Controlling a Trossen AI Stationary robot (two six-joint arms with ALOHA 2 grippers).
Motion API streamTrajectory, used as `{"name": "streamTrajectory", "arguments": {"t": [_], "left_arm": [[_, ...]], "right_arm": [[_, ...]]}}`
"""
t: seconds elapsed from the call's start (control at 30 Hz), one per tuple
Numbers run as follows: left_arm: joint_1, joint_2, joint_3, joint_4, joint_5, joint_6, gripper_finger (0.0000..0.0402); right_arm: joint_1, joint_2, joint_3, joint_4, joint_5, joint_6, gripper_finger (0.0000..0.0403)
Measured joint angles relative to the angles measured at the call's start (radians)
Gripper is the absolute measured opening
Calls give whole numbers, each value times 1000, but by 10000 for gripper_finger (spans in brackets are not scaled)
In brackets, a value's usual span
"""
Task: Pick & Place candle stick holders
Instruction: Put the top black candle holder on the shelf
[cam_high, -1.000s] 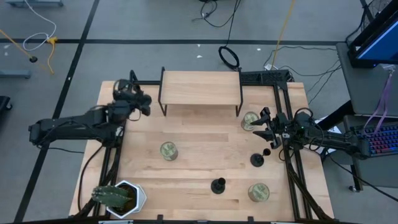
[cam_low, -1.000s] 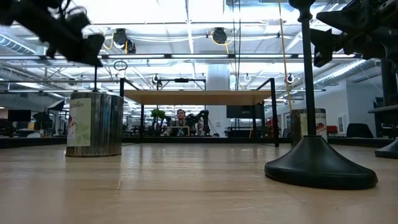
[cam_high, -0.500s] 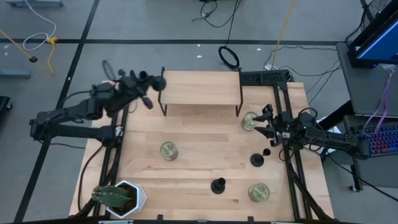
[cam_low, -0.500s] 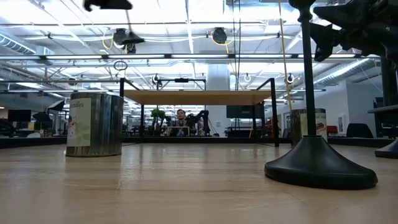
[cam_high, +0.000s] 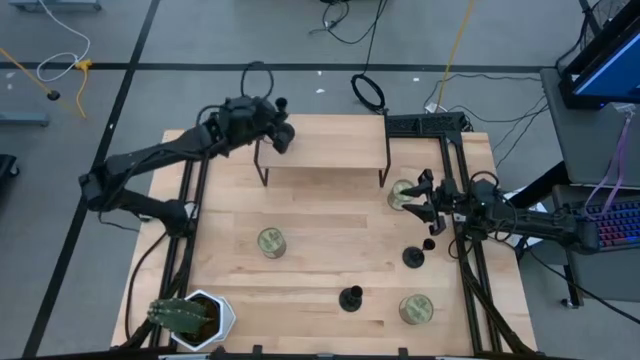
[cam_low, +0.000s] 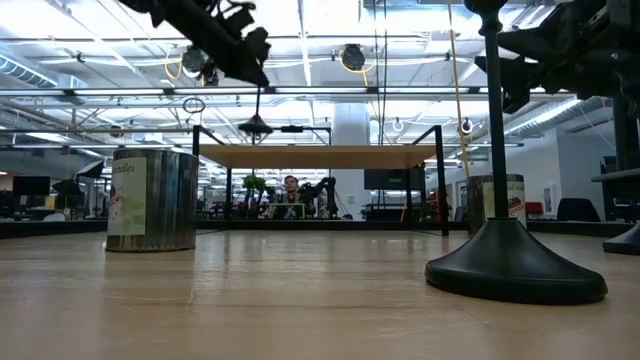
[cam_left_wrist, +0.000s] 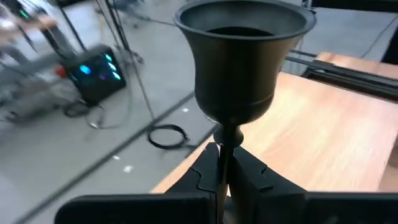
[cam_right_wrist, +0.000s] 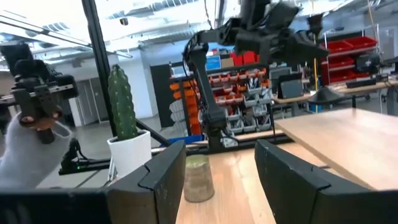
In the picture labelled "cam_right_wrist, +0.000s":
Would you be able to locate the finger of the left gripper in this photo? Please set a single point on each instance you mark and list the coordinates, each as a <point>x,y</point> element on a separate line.
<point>303,48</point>

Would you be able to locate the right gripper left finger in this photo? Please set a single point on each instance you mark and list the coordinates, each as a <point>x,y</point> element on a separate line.
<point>155,193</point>

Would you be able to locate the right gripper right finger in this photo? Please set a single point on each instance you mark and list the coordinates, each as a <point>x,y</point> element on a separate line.
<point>298,193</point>

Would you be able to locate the black candlestick holder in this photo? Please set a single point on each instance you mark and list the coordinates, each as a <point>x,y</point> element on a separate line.
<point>326,96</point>

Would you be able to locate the person's forearm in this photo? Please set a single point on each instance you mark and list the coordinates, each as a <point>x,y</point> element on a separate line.
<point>28,158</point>

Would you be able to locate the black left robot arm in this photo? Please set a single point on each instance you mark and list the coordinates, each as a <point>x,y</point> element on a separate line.
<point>206,93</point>

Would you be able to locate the dark tablet screen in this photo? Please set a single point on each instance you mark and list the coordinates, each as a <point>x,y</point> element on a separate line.
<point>290,87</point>

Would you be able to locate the red bin shelf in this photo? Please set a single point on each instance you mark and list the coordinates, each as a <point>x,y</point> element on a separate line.
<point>345,59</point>

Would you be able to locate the white plant pot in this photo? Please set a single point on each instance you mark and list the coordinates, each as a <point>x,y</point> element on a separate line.
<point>129,155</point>

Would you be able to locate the blue sign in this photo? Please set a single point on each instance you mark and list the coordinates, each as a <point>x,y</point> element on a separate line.
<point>213,63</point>

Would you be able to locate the storage rack with bins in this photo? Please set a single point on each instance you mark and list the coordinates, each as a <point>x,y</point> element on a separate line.
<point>248,96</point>

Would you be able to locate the wooden riser shelf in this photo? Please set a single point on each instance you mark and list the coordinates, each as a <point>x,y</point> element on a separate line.
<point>348,146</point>

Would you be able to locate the wooden background table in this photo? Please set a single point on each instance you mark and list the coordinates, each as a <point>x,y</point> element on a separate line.
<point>367,86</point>

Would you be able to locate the green cactus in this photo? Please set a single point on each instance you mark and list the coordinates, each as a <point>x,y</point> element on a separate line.
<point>122,102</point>

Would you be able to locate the person's hand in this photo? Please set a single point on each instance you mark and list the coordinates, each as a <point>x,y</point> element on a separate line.
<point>43,123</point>

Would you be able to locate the black aluminium rig frame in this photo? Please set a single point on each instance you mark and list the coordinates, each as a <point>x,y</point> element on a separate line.
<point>97,62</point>

